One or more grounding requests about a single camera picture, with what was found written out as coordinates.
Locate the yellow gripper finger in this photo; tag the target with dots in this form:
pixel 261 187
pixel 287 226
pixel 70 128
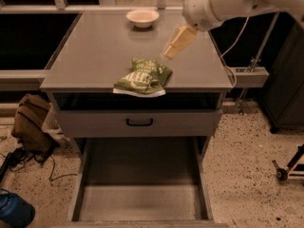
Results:
pixel 181 38

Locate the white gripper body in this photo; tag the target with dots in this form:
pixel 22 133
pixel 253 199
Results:
pixel 199 8

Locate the green jalapeno chip bag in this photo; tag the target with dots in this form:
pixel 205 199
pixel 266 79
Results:
pixel 146 79

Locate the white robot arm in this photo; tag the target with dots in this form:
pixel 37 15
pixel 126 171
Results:
pixel 229 9

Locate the closed grey upper drawer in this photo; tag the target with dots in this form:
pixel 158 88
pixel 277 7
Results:
pixel 111 123

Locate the grey drawer cabinet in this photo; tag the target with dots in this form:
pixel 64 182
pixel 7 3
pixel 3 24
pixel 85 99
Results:
pixel 98 52

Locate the open grey lower drawer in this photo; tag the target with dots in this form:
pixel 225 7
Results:
pixel 141 183

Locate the white bowl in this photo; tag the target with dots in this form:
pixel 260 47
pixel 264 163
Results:
pixel 142 18

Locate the metal support pole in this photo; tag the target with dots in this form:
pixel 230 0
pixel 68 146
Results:
pixel 253 75

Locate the dark grey cabinet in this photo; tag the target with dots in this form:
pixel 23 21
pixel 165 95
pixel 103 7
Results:
pixel 282 97

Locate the black wheeled cart leg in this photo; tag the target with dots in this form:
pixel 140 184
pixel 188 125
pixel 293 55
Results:
pixel 294 167

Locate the brown backpack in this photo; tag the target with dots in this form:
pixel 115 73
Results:
pixel 28 121

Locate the blue water jug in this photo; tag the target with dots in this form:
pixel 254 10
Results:
pixel 15 211

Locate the black drawer handle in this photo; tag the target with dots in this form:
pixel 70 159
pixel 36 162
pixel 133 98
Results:
pixel 139 122

